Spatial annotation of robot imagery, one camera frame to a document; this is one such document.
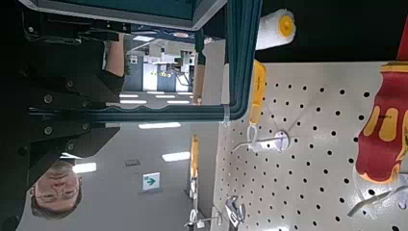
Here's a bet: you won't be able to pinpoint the yellow handled paint roller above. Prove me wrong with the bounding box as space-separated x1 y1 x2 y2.
249 9 296 126

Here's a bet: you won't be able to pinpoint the clear cable tie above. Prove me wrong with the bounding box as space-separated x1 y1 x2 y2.
222 104 232 128

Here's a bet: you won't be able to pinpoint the ceiling light panel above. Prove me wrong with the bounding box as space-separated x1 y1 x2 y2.
138 121 182 130
161 151 191 163
71 162 97 174

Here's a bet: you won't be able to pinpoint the bare forearm of person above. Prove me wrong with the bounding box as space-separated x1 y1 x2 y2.
105 33 126 78

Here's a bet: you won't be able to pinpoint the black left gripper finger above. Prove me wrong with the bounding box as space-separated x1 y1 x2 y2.
0 123 121 231
0 18 126 109

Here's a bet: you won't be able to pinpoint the yellow pliers in package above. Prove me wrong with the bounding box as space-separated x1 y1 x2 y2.
190 134 201 200

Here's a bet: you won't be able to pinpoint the green arrow exit sign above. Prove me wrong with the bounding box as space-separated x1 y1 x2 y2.
142 171 162 193

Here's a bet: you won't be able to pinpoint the dark teal metal frame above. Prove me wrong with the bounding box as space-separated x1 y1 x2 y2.
28 0 264 124

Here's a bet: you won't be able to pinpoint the red yellow screwdriver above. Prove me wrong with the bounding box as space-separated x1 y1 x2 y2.
355 15 408 186

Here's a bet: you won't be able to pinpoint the wooden handled green tool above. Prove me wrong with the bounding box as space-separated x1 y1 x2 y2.
191 30 206 105

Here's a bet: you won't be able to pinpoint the white perforated pegboard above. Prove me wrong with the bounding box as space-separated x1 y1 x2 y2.
210 61 408 231

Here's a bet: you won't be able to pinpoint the white pegboard hook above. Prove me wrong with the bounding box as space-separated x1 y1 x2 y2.
346 167 408 219
183 208 225 229
231 124 292 154

